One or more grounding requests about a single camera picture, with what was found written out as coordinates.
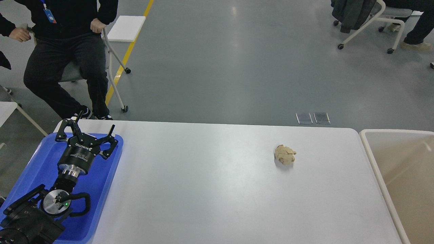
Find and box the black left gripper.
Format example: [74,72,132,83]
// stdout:
[56,110,119,176]

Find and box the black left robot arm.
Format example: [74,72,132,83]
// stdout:
[1,118,123,244]

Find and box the blue plastic tray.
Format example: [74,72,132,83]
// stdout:
[1,133,123,244]

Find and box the white side table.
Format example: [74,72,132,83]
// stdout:
[0,101,48,149]

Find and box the seated person in black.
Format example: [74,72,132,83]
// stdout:
[17,0,118,120]

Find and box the white chair with tablet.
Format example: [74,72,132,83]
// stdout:
[24,15,146,113]

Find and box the crumpled brown paper ball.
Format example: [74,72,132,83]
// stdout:
[274,145,297,165]

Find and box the left floor plate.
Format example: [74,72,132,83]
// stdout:
[296,113,313,124]

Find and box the floor plate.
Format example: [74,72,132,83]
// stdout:
[313,112,331,124]
[296,113,313,124]

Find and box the right floor plate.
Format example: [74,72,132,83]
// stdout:
[313,112,331,124]

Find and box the dark grey jacket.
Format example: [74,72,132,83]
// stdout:
[331,0,376,34]

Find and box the beige plastic bin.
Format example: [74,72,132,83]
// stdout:
[359,129,434,244]

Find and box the white chair with jacket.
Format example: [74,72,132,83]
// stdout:
[333,0,412,54]

